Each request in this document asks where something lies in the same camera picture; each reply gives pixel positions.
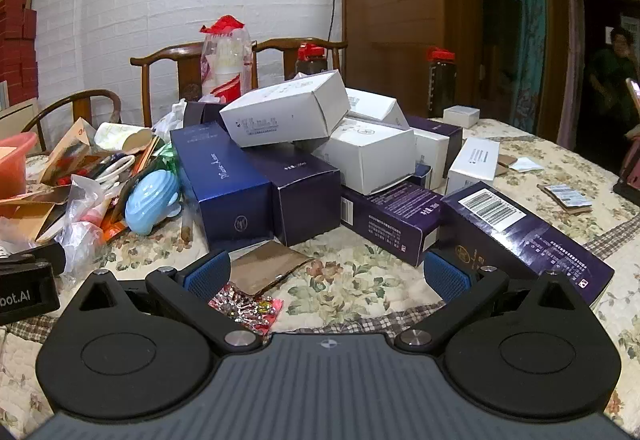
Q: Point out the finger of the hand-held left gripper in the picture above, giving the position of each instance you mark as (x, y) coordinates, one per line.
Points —
(42, 255)

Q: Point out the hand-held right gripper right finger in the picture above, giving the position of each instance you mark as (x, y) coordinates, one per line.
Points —
(447, 276)

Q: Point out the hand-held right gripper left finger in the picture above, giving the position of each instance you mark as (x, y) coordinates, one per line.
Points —
(207, 272)

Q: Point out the long purple barcode box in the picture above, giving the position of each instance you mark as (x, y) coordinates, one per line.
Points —
(525, 240)

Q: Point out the pink plastic basin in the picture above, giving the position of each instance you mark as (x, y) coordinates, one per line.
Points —
(12, 164)

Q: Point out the floral quilted cloth desktop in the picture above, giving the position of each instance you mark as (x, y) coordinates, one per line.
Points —
(350, 270)

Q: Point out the open brown cardboard box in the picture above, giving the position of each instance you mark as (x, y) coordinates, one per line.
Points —
(30, 215)

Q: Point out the clear plastic bag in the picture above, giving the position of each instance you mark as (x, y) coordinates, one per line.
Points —
(85, 225)

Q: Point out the red sparkly packet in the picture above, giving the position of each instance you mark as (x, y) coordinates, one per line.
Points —
(245, 310)

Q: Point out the brown cardboard piece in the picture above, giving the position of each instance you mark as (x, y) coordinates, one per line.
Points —
(270, 265)

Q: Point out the purple box with white text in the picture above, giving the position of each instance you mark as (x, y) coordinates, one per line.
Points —
(390, 220)

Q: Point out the long dark blue box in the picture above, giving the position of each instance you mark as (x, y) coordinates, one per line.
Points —
(225, 190)

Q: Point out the light blue shell-shaped container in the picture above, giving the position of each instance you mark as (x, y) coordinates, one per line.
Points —
(150, 202)

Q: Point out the brown kraft packet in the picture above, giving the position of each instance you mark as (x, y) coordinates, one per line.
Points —
(67, 147)

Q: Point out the white box with black label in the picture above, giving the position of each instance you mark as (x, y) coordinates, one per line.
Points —
(472, 164)

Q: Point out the green packet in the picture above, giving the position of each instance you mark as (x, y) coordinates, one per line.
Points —
(170, 162)

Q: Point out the dark navy box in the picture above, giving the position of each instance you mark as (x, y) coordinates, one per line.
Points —
(305, 200)

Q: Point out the tall white box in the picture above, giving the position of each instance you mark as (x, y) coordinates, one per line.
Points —
(431, 154)

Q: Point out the small brown cardboard scrap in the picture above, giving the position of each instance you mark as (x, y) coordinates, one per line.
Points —
(504, 162)

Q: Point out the white paper scrap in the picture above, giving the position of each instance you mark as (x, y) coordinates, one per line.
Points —
(526, 164)

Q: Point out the white paper cup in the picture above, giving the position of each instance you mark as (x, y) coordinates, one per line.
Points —
(120, 139)

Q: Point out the small striped card packet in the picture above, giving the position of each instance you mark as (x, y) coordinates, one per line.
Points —
(566, 197)

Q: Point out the white box with round logo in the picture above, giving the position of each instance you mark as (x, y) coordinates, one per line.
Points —
(367, 154)

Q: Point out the dark purple box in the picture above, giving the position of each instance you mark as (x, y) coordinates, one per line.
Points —
(445, 129)

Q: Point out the round-back wooden chair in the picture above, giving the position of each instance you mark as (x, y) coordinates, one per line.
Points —
(75, 102)

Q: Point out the white plastic bag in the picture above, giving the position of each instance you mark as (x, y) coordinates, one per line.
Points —
(170, 119)

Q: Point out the short navy box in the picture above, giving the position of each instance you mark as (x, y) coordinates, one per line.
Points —
(202, 112)

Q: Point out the small white box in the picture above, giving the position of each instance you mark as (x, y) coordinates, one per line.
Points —
(461, 115)

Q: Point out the large plain white box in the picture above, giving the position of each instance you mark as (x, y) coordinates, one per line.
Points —
(285, 112)

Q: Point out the flat white box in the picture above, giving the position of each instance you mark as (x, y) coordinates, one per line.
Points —
(375, 107)

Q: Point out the wide dark jar red cap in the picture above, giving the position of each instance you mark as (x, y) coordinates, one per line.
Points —
(441, 82)

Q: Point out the wooden yoke-back chair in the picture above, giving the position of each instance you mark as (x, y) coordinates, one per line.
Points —
(170, 64)
(290, 49)

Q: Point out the stack of red boxes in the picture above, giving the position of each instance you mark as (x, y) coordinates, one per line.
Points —
(17, 44)

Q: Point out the red white snack bag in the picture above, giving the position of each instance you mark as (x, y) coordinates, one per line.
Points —
(225, 59)

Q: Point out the slim dark bottle red cap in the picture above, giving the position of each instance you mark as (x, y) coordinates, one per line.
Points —
(311, 62)

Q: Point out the teal curtain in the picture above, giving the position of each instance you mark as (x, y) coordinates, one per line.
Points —
(525, 29)

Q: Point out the brown wooden cabinet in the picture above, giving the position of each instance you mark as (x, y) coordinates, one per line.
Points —
(400, 9)

